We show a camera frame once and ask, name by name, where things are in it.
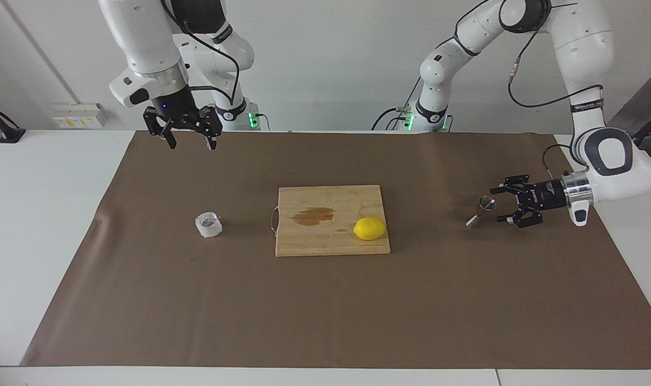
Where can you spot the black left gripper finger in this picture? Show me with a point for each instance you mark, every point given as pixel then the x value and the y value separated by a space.
pixel 526 217
pixel 518 186

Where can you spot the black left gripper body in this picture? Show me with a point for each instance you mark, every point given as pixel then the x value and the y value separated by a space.
pixel 548 195

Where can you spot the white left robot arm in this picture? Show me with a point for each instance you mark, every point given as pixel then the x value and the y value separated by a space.
pixel 583 48

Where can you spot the wooden cutting board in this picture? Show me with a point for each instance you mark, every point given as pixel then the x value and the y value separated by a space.
pixel 325 241

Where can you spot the small clear crinkled cup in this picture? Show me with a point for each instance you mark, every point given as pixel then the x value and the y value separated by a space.
pixel 208 225

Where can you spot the steel double jigger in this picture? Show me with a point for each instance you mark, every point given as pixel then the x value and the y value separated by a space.
pixel 486 203

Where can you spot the white wall socket box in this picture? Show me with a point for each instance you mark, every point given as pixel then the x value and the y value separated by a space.
pixel 79 115

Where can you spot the yellow lemon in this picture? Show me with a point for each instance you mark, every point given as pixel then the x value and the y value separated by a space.
pixel 369 229

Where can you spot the black clamp stand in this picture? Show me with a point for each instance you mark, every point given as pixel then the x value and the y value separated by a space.
pixel 644 136
pixel 6 133

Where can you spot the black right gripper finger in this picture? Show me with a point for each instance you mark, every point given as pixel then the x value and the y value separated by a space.
pixel 153 120
pixel 214 126

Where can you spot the brown paper table mat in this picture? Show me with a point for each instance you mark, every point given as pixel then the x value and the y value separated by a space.
pixel 197 295

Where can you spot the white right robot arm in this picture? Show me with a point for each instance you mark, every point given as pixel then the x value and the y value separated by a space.
pixel 143 32

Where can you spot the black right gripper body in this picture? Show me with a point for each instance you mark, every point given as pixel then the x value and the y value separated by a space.
pixel 175 104

